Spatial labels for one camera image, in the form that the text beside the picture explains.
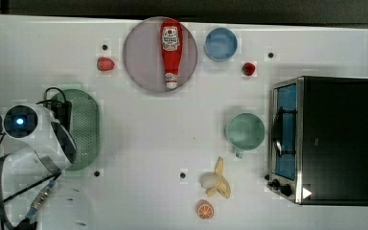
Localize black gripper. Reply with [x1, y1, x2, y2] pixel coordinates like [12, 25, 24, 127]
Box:
[50, 100, 72, 131]

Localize green oval strainer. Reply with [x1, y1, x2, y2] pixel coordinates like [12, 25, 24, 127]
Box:
[63, 89, 101, 171]

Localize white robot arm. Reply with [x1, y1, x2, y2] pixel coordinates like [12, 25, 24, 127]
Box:
[0, 103, 95, 230]

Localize purple round plate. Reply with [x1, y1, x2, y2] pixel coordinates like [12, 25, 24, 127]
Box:
[123, 16, 197, 93]

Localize red ketchup bottle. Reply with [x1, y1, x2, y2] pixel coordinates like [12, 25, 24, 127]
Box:
[160, 19, 183, 89]

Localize peeled banana toy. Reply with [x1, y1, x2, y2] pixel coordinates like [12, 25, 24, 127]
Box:
[200, 157, 232, 198]

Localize blue bowl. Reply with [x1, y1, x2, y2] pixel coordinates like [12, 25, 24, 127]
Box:
[204, 28, 238, 61]

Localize orange slice toy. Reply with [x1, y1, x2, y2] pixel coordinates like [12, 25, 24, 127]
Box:
[196, 199, 215, 219]

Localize green mug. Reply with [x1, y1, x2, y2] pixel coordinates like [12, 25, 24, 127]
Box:
[225, 112, 265, 159]

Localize dark red strawberry toy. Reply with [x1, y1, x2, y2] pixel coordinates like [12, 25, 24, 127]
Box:
[242, 62, 256, 77]

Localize black toaster oven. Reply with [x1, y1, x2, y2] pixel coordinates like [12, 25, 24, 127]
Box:
[264, 76, 368, 206]

